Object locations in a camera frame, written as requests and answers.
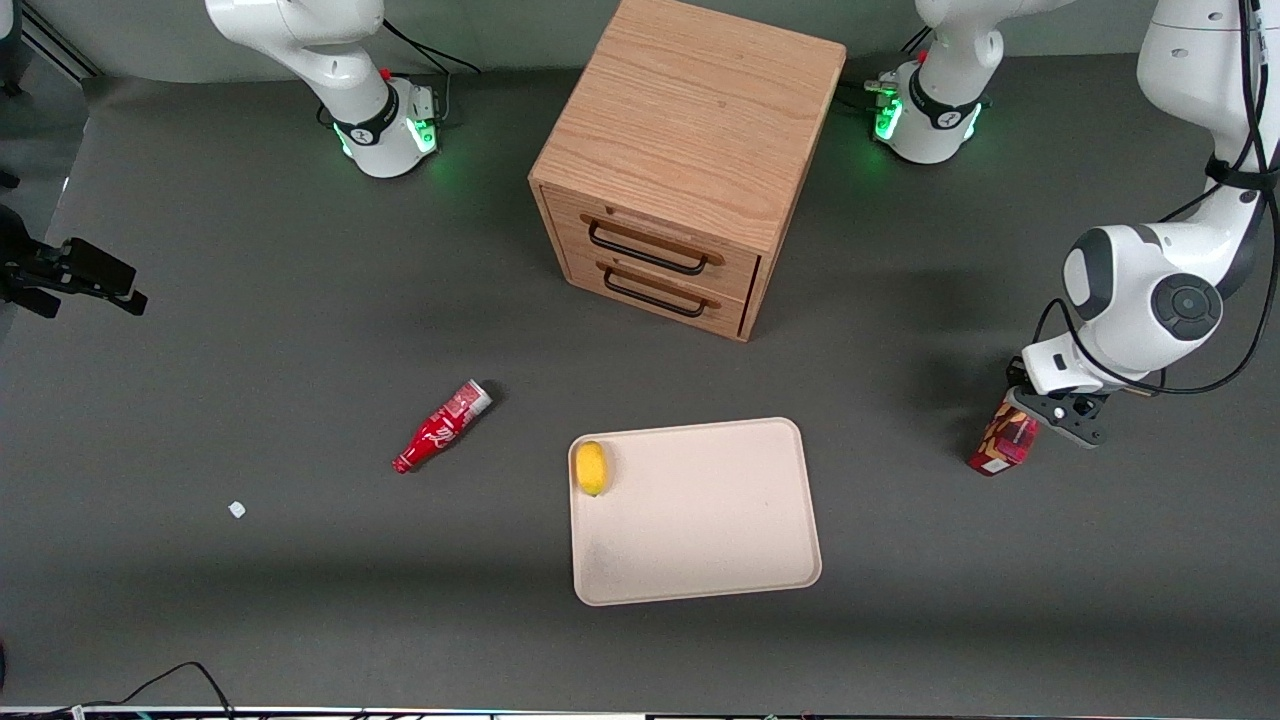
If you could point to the cream plastic tray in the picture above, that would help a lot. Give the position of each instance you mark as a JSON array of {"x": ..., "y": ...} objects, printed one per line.
[{"x": 700, "y": 510}]

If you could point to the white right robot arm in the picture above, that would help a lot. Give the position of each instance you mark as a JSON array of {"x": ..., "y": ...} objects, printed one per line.
[{"x": 330, "y": 60}]

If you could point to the oak wooden drawer cabinet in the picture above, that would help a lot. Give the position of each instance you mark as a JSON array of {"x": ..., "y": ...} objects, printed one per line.
[{"x": 700, "y": 110}]

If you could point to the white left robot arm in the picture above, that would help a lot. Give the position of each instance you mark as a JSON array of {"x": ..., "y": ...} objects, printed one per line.
[{"x": 1130, "y": 290}]

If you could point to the wooden drawer front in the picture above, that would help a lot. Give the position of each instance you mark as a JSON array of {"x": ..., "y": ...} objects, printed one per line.
[
  {"x": 590, "y": 275},
  {"x": 740, "y": 278}
]

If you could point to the yellow lemon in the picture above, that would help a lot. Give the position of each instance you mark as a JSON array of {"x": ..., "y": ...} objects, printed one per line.
[{"x": 591, "y": 467}]

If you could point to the metal frame strut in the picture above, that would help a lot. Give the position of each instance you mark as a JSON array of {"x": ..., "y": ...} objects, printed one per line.
[{"x": 60, "y": 42}]

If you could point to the red tartan cookie box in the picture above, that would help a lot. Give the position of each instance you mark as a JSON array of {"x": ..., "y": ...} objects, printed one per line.
[{"x": 1000, "y": 447}]

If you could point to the red cola bottle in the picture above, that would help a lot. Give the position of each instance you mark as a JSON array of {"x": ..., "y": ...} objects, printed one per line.
[{"x": 440, "y": 430}]

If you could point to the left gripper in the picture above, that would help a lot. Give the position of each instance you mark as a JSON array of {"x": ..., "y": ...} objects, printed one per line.
[{"x": 1015, "y": 375}]

